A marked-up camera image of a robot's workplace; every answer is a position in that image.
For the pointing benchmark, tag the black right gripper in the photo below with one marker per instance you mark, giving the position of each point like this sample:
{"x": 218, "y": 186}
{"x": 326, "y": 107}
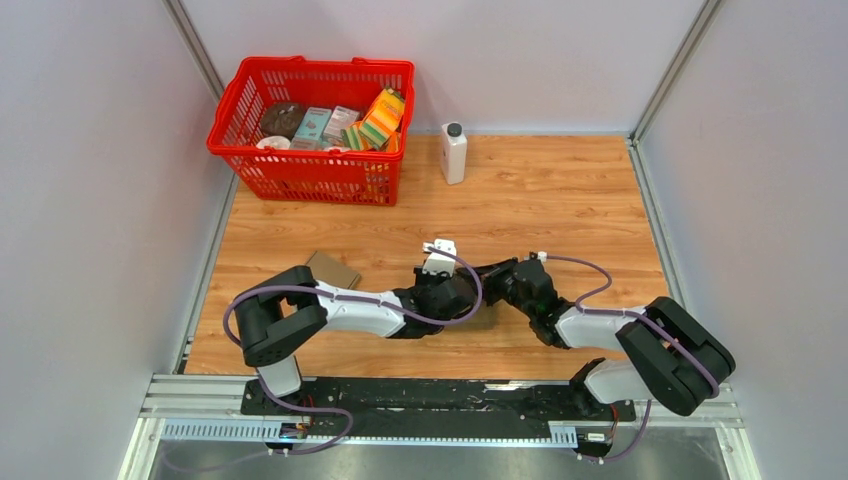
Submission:
{"x": 493, "y": 273}

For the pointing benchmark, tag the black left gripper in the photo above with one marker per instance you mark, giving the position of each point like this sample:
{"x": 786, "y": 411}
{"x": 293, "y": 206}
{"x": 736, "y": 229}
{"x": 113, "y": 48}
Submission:
{"x": 419, "y": 276}

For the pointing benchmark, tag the brown cardboard box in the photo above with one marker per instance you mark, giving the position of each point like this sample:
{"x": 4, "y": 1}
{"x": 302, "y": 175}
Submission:
{"x": 332, "y": 271}

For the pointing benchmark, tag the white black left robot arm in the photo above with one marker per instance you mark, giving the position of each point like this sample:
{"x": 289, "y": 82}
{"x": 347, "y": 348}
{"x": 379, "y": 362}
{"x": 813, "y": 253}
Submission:
{"x": 278, "y": 316}

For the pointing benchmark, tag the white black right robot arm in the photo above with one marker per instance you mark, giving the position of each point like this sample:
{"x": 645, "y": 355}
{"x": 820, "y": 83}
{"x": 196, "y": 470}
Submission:
{"x": 670, "y": 357}

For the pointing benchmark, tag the grey pink snack box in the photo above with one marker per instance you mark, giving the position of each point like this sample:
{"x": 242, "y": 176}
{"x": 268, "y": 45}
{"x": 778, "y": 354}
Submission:
{"x": 340, "y": 119}

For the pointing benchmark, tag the teal snack box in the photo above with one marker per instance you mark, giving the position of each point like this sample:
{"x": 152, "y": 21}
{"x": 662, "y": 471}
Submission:
{"x": 308, "y": 135}

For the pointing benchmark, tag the white bottle black cap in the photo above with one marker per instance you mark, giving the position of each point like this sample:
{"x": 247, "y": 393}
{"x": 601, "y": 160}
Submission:
{"x": 454, "y": 151}

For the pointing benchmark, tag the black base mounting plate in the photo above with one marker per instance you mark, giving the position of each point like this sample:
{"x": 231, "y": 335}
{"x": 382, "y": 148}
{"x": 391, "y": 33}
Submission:
{"x": 453, "y": 409}

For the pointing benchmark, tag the red plastic shopping basket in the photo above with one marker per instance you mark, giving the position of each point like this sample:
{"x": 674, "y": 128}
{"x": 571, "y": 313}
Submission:
{"x": 346, "y": 177}

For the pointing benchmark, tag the green striped packet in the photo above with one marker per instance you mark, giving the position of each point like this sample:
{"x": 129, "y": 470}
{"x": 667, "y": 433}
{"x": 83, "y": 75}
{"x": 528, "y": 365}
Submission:
{"x": 354, "y": 139}

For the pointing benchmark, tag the white round lid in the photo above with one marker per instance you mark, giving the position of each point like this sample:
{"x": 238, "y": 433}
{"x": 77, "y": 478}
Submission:
{"x": 275, "y": 142}

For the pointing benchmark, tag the brown round bag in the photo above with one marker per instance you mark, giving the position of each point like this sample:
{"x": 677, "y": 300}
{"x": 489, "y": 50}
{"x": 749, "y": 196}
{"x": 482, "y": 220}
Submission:
{"x": 282, "y": 119}

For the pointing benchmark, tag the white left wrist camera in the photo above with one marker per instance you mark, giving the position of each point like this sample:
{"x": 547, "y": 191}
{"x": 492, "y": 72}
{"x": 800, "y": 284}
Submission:
{"x": 440, "y": 257}

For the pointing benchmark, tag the aluminium frame rail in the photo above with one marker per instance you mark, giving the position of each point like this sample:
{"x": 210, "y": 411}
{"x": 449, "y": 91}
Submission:
{"x": 234, "y": 409}

